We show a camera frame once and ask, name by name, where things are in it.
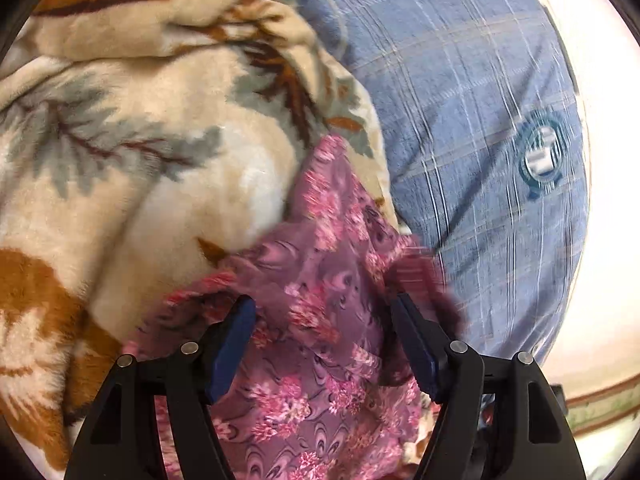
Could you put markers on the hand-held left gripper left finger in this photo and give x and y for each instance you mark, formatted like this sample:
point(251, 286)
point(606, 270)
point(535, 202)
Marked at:
point(234, 341)

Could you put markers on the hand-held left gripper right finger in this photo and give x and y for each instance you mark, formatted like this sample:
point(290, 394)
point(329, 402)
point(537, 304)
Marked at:
point(416, 342)

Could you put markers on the pink floral cloth garment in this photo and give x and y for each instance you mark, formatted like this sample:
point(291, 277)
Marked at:
point(320, 280)

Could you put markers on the cream leaf print blanket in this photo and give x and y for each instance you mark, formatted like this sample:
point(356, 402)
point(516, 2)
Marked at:
point(150, 175)

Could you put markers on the green bordered cloth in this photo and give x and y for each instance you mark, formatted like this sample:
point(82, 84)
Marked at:
point(602, 405)

